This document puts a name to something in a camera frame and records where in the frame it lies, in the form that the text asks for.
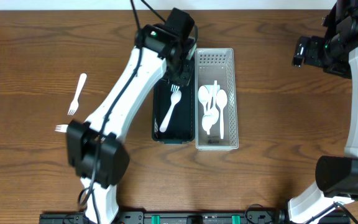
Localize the white plastic spoon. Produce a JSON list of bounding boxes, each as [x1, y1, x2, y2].
[[159, 90, 181, 133]]

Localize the white spoon bowl down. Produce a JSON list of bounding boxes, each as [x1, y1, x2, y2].
[[202, 93, 218, 135]]

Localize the white plastic utensil handle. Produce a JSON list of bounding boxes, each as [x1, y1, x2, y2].
[[210, 80, 219, 124]]

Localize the pale green plastic fork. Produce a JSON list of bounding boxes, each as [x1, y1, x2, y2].
[[171, 84, 180, 93]]

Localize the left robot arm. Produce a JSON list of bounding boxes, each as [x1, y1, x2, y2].
[[66, 7, 197, 223]]

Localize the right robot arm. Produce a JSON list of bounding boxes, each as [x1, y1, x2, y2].
[[287, 1, 358, 223]]

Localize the black plastic basket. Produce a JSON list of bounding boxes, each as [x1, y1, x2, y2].
[[152, 75, 195, 144]]

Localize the clear plastic basket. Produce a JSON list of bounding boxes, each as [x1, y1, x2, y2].
[[195, 48, 239, 151]]

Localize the white horizontal plastic fork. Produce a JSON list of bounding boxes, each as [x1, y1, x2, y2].
[[55, 124, 68, 133]]

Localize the left black cable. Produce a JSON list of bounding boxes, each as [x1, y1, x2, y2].
[[78, 0, 167, 224]]

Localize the black cable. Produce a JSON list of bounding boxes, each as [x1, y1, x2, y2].
[[78, 0, 167, 224], [303, 201, 358, 224]]

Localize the right black cable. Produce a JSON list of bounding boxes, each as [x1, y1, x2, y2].
[[303, 201, 358, 224]]

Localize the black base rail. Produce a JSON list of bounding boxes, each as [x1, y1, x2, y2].
[[39, 210, 351, 224]]

